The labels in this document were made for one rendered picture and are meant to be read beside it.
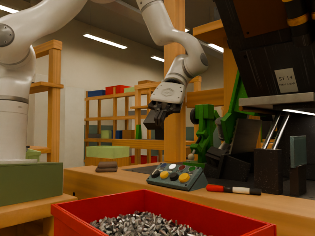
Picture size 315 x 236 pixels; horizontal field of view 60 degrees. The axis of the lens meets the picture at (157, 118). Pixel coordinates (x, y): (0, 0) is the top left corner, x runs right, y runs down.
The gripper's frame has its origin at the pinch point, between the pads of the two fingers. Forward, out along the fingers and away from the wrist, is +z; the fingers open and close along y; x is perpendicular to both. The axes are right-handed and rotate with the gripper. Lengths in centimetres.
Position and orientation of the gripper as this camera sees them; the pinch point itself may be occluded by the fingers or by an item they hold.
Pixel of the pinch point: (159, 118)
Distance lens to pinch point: 83.9
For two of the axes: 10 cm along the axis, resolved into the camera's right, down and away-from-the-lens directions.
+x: 0.9, 7.2, 6.9
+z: -3.1, 6.7, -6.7
